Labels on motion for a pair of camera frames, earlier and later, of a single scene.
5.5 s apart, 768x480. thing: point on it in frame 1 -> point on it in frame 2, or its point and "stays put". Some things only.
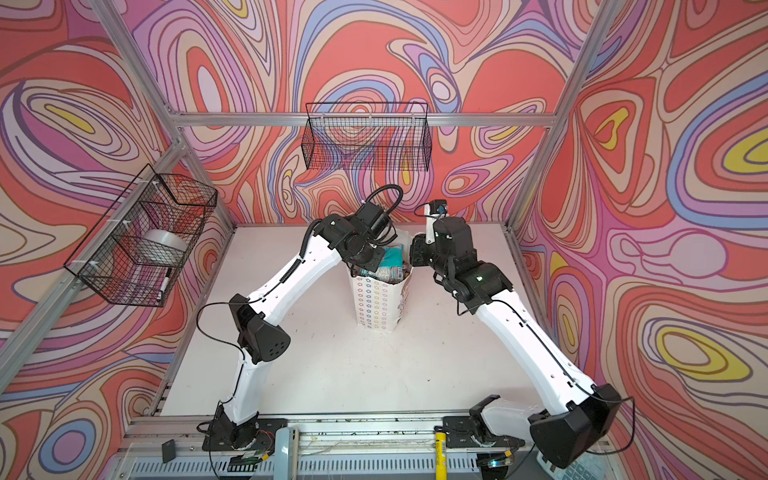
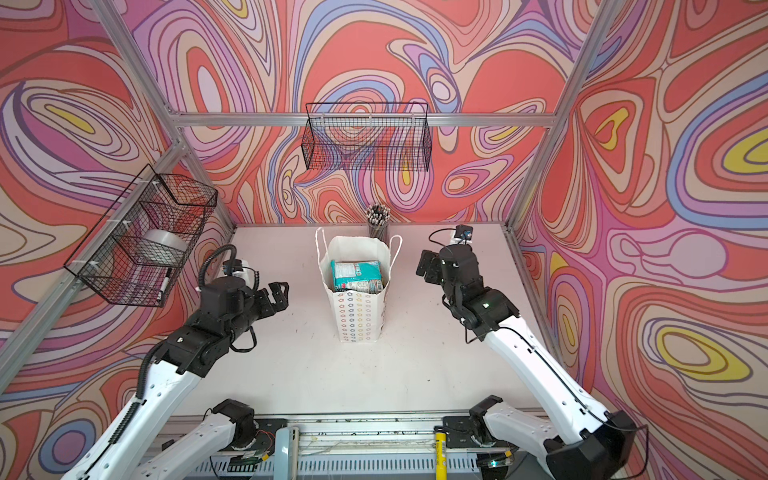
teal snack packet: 392,263 -> 363,276
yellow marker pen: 441,456 stays put
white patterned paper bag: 380,305 -> 358,317
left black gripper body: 370,258 -> 258,307
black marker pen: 164,285 stays put
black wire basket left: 136,248 stays put
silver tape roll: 159,247 stays put
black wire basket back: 369,136 stays put
